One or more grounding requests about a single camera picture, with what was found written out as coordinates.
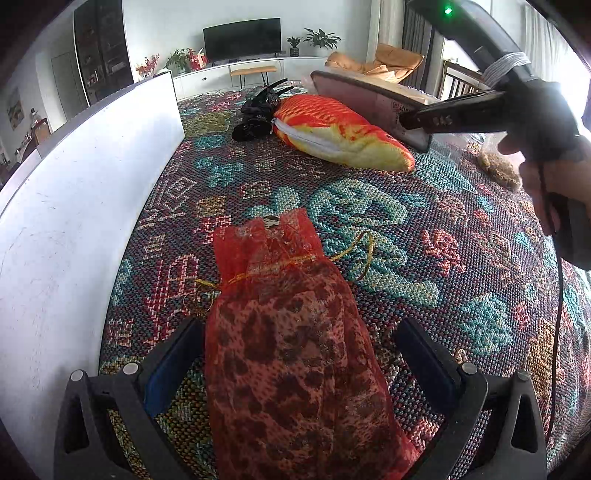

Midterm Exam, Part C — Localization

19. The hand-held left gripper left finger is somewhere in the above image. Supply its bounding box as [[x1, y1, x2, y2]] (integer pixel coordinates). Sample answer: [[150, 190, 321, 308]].
[[54, 316, 206, 480]]

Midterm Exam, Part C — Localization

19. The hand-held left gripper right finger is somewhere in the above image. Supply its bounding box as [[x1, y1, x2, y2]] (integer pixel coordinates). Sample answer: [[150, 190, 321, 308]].
[[394, 318, 548, 480]]

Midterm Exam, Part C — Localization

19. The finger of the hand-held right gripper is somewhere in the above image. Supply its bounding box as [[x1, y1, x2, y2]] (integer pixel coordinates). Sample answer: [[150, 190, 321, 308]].
[[399, 104, 509, 134], [416, 90, 509, 114]]

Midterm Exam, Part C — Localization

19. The red leopard mesh bag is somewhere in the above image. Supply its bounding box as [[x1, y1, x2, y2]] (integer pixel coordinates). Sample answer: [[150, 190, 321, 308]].
[[185, 208, 421, 480]]

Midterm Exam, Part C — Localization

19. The white storage box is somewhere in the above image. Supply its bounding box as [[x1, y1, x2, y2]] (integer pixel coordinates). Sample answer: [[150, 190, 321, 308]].
[[0, 71, 186, 480]]

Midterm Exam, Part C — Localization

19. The person's right hand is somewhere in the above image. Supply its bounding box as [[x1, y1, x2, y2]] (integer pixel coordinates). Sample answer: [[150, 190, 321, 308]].
[[501, 134, 591, 237]]

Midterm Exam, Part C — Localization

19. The wooden crib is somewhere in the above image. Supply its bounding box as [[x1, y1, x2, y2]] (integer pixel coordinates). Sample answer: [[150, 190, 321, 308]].
[[442, 60, 490, 100]]

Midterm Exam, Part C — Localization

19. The clear jar with black lid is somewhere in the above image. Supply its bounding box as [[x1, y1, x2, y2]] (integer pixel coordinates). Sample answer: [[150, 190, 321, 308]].
[[478, 134, 525, 192]]

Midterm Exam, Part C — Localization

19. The grey curtain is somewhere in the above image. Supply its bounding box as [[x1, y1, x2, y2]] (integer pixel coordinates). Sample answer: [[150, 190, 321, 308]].
[[402, 4, 432, 88]]

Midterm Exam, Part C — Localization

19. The white sheer curtain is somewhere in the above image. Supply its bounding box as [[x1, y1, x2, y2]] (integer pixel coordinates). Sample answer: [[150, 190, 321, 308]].
[[522, 4, 568, 79]]

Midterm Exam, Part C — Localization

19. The orange rocking chair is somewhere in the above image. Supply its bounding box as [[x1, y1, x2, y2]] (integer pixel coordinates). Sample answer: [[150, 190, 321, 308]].
[[325, 43, 424, 84]]

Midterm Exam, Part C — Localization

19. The patterned woven blanket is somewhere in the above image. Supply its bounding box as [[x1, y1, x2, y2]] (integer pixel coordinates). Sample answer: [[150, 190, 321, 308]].
[[99, 80, 591, 480]]

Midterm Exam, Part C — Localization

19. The white standing air conditioner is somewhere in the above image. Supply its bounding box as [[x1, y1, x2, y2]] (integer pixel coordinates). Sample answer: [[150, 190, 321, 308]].
[[369, 0, 404, 61]]

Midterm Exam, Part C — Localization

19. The orange fish plush pillow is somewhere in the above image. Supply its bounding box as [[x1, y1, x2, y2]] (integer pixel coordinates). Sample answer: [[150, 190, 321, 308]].
[[272, 95, 416, 172]]

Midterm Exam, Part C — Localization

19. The large green potted plant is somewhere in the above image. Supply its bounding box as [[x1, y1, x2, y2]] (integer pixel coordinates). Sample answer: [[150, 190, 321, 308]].
[[303, 28, 341, 51]]

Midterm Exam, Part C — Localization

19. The wooden bench with black legs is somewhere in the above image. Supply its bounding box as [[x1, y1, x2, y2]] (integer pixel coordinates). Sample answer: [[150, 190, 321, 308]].
[[229, 65, 279, 89]]

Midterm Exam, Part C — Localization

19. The black television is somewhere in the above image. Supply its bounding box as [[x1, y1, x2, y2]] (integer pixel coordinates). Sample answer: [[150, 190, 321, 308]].
[[203, 17, 282, 61]]

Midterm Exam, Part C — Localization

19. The white television cabinet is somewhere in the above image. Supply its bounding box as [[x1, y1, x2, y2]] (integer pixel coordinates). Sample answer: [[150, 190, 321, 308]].
[[168, 56, 333, 100]]

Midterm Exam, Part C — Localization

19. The bushy green potted plant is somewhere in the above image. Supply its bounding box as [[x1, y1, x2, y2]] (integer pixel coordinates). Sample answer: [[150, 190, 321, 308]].
[[165, 48, 191, 72]]

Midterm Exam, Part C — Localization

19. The red flower arrangement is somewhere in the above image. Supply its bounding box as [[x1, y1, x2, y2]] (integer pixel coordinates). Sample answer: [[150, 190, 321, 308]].
[[135, 53, 161, 79]]

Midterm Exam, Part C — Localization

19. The black glass display cabinet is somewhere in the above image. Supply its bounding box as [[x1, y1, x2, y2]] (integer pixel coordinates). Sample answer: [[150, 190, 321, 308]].
[[73, 0, 134, 104]]

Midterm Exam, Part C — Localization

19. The black cable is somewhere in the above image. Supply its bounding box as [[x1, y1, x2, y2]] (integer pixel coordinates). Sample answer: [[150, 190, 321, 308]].
[[545, 251, 565, 437]]

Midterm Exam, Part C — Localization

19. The framed wall picture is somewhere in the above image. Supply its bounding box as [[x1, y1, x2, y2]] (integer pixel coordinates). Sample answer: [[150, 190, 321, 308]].
[[6, 88, 25, 127]]

